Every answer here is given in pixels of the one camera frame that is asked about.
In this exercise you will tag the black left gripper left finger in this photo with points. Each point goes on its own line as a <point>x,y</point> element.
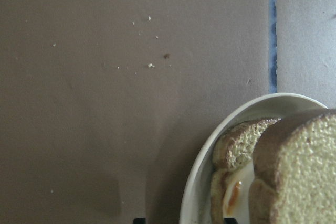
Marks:
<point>139,221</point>

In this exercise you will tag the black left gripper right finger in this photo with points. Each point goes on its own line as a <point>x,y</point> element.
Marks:
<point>230,221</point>

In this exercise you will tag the bread slice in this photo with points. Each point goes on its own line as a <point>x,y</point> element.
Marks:
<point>294,167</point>
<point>233,150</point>

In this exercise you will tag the fried egg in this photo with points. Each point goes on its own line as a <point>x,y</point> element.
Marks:
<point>235,201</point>

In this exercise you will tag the white round bowl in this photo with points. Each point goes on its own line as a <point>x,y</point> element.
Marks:
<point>195,206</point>

